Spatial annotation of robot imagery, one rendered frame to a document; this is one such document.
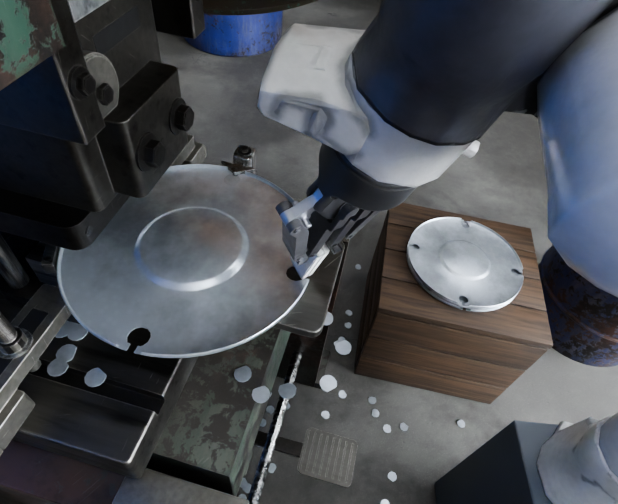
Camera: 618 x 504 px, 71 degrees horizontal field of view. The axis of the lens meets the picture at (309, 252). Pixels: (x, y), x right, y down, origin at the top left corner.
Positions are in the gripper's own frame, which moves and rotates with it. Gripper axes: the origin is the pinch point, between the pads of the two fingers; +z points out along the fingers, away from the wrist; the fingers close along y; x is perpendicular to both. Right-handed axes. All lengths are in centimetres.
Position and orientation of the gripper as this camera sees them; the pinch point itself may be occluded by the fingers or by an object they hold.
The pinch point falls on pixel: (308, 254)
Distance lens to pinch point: 47.3
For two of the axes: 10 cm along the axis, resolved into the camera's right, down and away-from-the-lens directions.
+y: 8.4, -3.6, 4.1
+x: -4.8, -8.5, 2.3
